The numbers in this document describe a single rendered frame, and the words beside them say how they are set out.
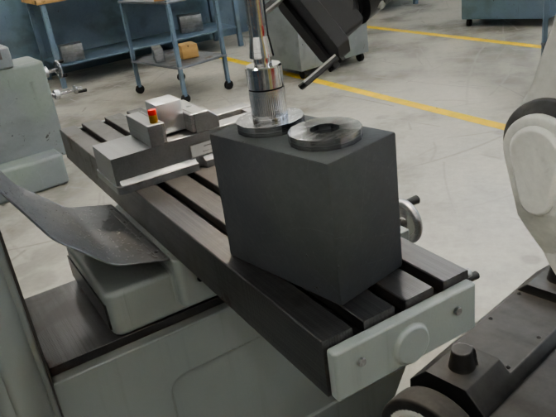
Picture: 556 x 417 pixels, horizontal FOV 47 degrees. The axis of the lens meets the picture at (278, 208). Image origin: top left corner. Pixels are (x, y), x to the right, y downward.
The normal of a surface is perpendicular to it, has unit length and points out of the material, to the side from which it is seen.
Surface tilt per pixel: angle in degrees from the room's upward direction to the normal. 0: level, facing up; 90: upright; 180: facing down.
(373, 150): 90
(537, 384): 0
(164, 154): 90
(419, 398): 12
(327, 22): 63
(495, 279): 0
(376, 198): 90
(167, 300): 90
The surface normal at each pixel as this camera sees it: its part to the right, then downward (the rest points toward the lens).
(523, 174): -0.73, 0.37
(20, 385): 0.76, 0.15
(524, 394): -0.13, -0.90
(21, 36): 0.52, 0.30
